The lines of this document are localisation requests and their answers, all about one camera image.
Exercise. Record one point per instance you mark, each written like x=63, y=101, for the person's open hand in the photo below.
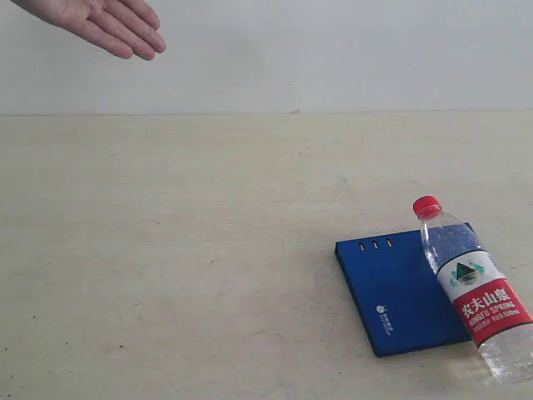
x=124, y=28

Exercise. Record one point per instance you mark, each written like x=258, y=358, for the blue ring binder notebook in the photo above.
x=402, y=306

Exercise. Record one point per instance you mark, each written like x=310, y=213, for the clear water bottle red label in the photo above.
x=499, y=323

